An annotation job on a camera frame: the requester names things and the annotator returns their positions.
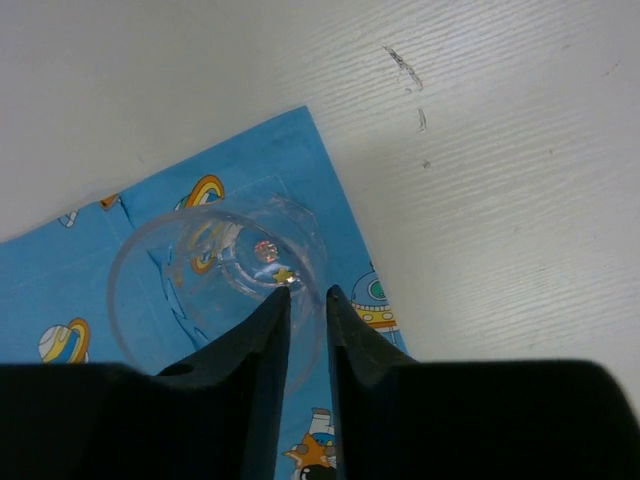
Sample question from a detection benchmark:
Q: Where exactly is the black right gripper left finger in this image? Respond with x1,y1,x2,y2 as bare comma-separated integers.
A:
1,287,291,479

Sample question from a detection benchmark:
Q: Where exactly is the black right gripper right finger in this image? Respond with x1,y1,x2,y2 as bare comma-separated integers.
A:
326,286,639,479

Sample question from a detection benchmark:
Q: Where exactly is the clear plastic cup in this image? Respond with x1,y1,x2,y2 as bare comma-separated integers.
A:
106,194,327,395

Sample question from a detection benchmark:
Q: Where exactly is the blue space-print cloth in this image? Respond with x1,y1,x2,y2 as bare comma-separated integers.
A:
1,107,403,479

